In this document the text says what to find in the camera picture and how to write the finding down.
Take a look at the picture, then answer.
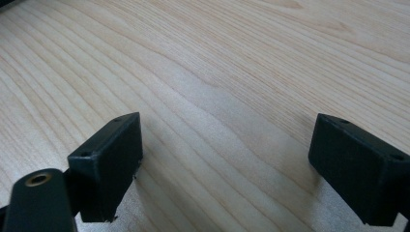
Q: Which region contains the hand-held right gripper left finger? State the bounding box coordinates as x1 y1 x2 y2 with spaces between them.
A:
67 111 144 223

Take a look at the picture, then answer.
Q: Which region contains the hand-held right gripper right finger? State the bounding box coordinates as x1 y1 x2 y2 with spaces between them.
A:
307 112 410 227

